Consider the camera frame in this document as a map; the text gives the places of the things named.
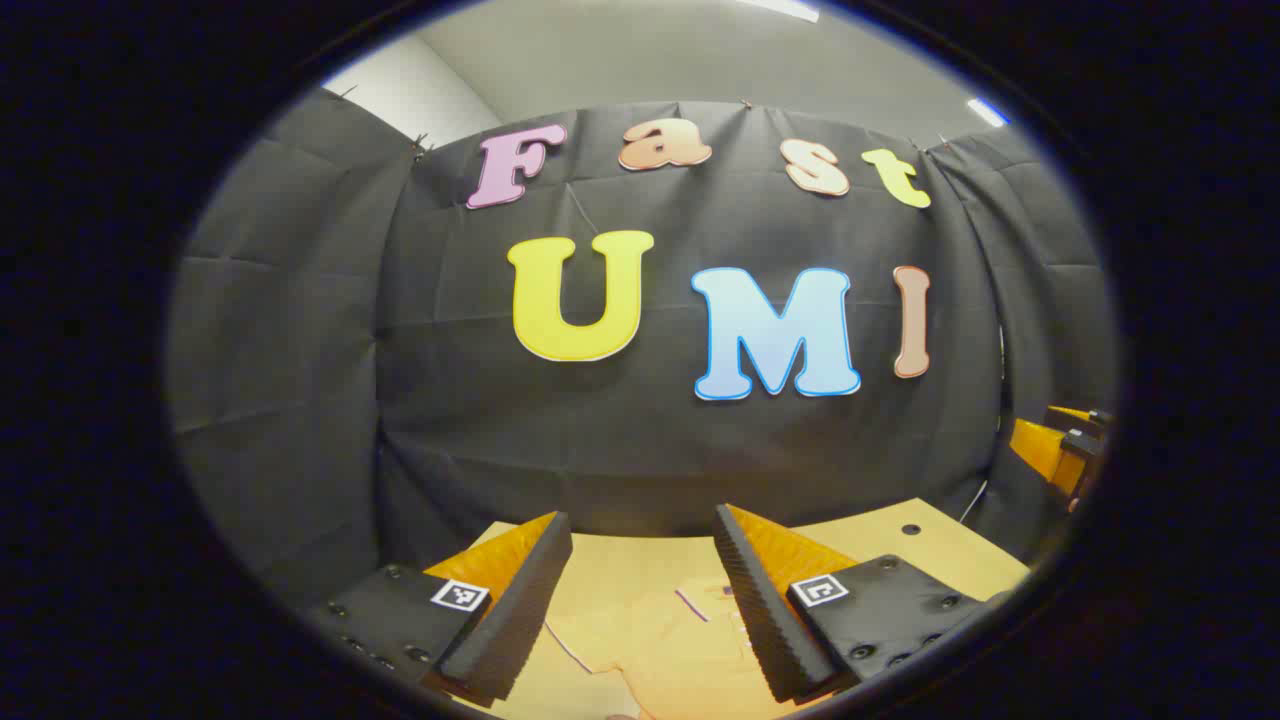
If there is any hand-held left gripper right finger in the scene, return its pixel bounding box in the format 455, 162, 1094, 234
712, 503, 1011, 706

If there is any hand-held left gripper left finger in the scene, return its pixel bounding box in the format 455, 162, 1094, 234
305, 510, 574, 706

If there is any orange T-shirt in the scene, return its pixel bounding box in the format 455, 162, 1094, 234
545, 578, 791, 720

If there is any black backdrop cloth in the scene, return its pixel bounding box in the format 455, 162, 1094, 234
165, 88, 1119, 611

